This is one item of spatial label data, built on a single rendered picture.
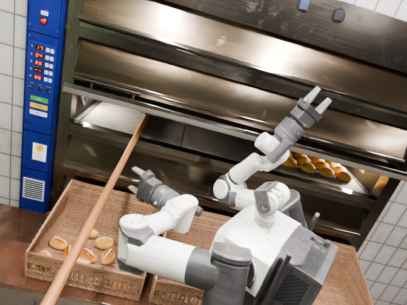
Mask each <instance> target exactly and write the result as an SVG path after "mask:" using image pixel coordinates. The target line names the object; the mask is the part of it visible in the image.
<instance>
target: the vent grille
mask: <svg viewBox="0 0 407 305"><path fill-rule="evenodd" d="M44 188H45V182H44V181H41V180H36V179H31V178H28V177H24V179H23V193H22V197H25V198H30V199H33V200H38V201H41V202H43V201H44Z"/></svg>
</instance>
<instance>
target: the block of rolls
mask: <svg viewBox="0 0 407 305"><path fill-rule="evenodd" d="M289 152H292V151H289ZM292 153H293V155H292V154H291V153H290V154H289V157H288V158H287V160H286V161H285V162H283V163H282V165H284V166H286V167H289V168H295V167H296V166H297V163H298V164H300V165H301V167H300V169H301V170H302V171H304V172H307V173H311V174H313V173H315V171H316V169H318V170H319V174H320V175H322V176H324V177H328V178H332V177H334V174H336V177H337V178H338V179H339V180H342V181H344V182H350V181H351V180H352V177H351V175H350V174H349V173H348V172H347V171H346V169H345V168H344V167H342V166H341V164H336V163H334V162H330V161H327V160H323V159H318V158H315V157H311V156H307V155H304V154H300V153H297V152H292ZM293 157H294V158H296V159H297V161H295V160H294V159H293ZM308 157H309V158H311V159H309V158H308ZM311 162H312V163H314V165H313V164H311ZM329 167H330V168H329ZM331 168H332V169H331Z"/></svg>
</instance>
